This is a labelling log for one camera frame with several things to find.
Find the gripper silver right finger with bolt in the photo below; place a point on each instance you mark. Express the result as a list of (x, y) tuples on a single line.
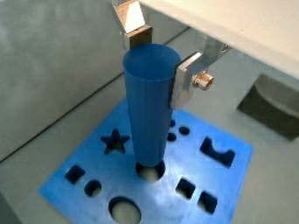
[(192, 72)]

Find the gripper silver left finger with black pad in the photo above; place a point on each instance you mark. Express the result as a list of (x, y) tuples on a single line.
[(135, 30)]

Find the blue round cylinder peg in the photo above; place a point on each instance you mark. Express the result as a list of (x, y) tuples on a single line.
[(149, 69)]

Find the blue shape-sorting board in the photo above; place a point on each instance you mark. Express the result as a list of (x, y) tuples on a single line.
[(192, 189)]

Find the black curved peg holder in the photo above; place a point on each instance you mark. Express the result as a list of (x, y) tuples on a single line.
[(272, 103)]

